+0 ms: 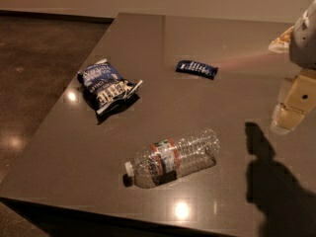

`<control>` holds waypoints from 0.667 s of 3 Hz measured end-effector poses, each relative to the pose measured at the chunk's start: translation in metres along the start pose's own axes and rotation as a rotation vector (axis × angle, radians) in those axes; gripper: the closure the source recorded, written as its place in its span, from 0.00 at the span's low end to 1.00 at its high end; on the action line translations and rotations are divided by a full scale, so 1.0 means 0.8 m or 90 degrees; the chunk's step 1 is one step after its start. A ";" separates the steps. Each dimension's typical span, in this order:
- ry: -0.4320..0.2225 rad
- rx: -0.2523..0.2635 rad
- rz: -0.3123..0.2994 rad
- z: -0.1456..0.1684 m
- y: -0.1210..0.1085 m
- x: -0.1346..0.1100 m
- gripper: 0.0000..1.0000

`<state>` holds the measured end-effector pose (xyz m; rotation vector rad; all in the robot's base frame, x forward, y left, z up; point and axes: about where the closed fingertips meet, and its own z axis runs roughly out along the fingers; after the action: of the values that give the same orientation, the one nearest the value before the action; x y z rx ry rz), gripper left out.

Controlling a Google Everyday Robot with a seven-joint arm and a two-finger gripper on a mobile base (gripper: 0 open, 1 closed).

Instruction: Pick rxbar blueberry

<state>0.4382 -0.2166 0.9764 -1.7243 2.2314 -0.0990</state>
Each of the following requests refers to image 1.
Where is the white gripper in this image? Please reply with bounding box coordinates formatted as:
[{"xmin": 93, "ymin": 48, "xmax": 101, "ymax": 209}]
[{"xmin": 268, "ymin": 0, "xmax": 316, "ymax": 135}]

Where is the blue rxbar blueberry wrapper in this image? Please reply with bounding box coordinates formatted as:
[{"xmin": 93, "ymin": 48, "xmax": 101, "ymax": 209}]
[{"xmin": 176, "ymin": 60, "xmax": 218, "ymax": 80}]

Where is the clear plastic water bottle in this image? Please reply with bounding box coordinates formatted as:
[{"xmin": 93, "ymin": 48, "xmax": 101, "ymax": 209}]
[{"xmin": 122, "ymin": 128, "xmax": 220, "ymax": 189}]

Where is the blue kettle chips bag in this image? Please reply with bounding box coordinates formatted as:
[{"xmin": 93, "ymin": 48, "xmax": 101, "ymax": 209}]
[{"xmin": 77, "ymin": 58, "xmax": 143, "ymax": 116}]

